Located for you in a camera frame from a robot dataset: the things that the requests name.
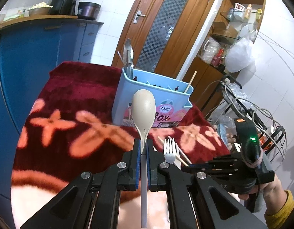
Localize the blue base cabinets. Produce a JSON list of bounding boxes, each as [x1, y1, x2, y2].
[[0, 19, 101, 197]]

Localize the black air fryer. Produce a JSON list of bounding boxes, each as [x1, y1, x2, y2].
[[49, 0, 77, 15]]

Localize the light blue utensil box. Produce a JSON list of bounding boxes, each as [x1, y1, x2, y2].
[[111, 67, 195, 128]]

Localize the person's right hand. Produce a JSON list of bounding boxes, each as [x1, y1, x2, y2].
[[237, 174, 288, 216]]

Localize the dark rice cooker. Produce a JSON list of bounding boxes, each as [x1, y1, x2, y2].
[[77, 2, 101, 21]]

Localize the stainless steel fork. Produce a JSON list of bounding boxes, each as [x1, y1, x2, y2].
[[117, 50, 124, 65]]

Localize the beige plastic spoon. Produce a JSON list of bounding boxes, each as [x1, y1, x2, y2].
[[132, 90, 156, 228]]

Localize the black wire rack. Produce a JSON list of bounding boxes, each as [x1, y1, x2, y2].
[[199, 75, 287, 170]]

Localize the grey power cable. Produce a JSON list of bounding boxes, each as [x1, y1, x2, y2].
[[206, 78, 288, 162]]

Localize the metal bowl of food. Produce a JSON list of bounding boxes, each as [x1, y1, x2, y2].
[[28, 2, 53, 16]]

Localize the wooden chopstick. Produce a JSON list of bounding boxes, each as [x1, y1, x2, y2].
[[184, 71, 197, 93], [158, 136, 192, 169]]

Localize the wooden door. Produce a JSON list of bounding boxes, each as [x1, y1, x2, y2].
[[112, 0, 215, 78]]

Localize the wooden corner shelf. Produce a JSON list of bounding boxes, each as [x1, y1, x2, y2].
[[183, 0, 266, 115]]

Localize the yellow sleeve forearm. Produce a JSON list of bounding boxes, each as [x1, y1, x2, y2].
[[264, 190, 294, 229]]

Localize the red floral blanket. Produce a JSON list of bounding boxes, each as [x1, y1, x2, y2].
[[11, 62, 229, 228]]

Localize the white plastic bag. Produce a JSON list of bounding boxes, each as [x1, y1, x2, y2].
[[225, 37, 254, 73]]

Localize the stainless steel peeler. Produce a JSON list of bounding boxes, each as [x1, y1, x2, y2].
[[123, 38, 134, 80]]

